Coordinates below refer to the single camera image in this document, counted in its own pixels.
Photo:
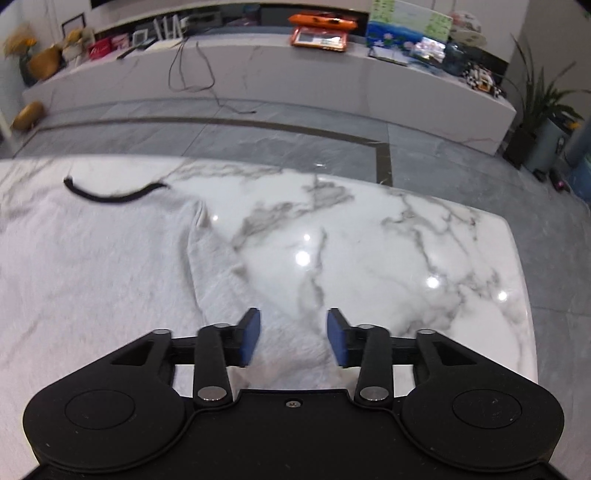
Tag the black remote control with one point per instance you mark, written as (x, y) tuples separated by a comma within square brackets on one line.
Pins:
[(136, 49)]

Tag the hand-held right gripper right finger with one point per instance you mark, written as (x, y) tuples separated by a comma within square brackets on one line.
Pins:
[(337, 340)]

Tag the printed photo stand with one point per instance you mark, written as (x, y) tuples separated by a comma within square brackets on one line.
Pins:
[(427, 50)]

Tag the long white marble cabinet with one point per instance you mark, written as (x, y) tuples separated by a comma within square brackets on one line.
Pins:
[(323, 87)]

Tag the brown gourd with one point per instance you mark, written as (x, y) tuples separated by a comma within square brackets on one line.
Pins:
[(45, 63), (28, 115)]

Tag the white router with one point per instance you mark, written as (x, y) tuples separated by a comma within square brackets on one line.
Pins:
[(167, 30)]

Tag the lotus pond painting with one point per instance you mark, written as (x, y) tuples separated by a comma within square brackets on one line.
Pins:
[(401, 23)]

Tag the round paper fan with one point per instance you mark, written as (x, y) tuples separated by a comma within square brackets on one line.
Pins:
[(468, 27)]

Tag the orange toy cash register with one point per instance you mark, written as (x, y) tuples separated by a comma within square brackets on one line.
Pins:
[(321, 32)]

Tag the framed wall certificate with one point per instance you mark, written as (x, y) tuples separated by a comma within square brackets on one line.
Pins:
[(74, 21)]

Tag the red gift box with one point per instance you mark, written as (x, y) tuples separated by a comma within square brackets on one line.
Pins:
[(100, 49)]

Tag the vase with yellow flowers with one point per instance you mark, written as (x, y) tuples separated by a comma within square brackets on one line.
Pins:
[(25, 55)]

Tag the black and white toy figures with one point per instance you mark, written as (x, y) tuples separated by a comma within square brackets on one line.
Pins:
[(482, 78)]

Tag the grey trash bin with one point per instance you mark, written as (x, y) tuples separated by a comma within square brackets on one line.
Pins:
[(547, 143)]

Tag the tall potted plant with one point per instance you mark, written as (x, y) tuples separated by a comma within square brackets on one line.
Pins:
[(538, 99)]

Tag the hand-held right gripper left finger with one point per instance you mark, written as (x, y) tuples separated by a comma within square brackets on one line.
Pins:
[(249, 339)]

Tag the blue water jug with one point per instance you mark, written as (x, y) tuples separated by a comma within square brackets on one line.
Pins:
[(582, 166)]

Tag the black television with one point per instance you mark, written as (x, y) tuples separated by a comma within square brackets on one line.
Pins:
[(184, 2)]

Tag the grey knit sweater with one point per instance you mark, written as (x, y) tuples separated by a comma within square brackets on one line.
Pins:
[(92, 277)]

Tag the glass dome jar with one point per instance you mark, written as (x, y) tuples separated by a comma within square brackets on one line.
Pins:
[(457, 60)]

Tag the small photo frame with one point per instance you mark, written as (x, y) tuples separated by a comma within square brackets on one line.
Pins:
[(141, 37)]

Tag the pink gift box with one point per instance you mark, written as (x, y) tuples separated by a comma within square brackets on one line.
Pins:
[(122, 41)]

